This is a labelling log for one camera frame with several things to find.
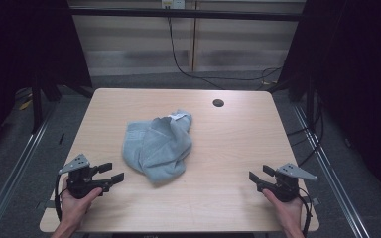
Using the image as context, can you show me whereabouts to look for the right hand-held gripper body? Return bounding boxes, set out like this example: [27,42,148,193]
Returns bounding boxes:
[257,162,318,203]

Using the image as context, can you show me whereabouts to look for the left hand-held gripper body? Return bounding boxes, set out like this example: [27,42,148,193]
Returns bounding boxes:
[58,153,111,200]

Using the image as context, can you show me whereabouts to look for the light blue towel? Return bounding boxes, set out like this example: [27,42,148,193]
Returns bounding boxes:
[122,109,193,185]

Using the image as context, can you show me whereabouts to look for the person's right hand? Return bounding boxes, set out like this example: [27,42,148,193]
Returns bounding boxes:
[262,188,304,230]

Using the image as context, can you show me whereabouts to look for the person's left hand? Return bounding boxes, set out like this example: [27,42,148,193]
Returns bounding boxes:
[60,177,103,230]

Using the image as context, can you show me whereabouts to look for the black stand leg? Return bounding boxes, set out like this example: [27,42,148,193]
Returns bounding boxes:
[30,76,45,135]
[305,78,316,128]

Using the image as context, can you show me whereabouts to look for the yellow floor item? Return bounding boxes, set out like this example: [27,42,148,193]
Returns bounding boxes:
[18,99,33,112]

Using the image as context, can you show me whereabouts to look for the dark curtain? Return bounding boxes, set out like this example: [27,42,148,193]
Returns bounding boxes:
[0,0,93,163]
[279,0,381,207]

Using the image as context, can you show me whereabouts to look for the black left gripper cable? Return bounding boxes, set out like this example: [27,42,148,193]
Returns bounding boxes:
[54,173,69,222]

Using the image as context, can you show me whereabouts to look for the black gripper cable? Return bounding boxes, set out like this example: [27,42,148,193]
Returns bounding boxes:
[297,186,314,238]
[54,173,69,222]

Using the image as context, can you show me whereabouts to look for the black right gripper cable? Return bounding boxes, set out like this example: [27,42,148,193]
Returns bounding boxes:
[297,186,314,238]

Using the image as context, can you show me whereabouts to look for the metal floor rail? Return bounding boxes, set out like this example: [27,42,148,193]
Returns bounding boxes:
[0,107,55,238]
[292,103,372,238]

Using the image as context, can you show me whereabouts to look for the black floor cables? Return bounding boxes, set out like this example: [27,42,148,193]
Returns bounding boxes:
[285,93,325,168]

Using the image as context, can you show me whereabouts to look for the black wall cable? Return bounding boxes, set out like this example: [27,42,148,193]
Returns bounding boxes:
[166,16,283,91]

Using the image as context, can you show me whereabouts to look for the black horizontal frame bar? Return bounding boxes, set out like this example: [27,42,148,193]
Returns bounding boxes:
[68,7,305,23]

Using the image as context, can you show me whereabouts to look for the white wall outlet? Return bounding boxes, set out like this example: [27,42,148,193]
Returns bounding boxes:
[161,0,187,10]

